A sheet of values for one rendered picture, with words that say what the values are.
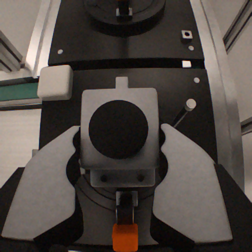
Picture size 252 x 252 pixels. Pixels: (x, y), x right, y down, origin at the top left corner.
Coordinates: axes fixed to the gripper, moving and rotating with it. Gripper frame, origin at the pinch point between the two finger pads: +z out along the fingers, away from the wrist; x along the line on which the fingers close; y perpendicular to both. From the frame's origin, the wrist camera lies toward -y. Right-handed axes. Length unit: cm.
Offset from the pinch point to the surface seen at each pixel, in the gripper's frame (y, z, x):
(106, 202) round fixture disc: 12.4, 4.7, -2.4
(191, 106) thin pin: 0.5, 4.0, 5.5
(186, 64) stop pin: 0.2, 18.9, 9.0
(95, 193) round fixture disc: 11.6, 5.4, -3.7
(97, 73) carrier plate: 1.1, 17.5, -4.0
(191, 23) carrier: -6.0, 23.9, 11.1
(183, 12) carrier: -7.9, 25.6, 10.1
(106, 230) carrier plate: 16.7, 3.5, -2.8
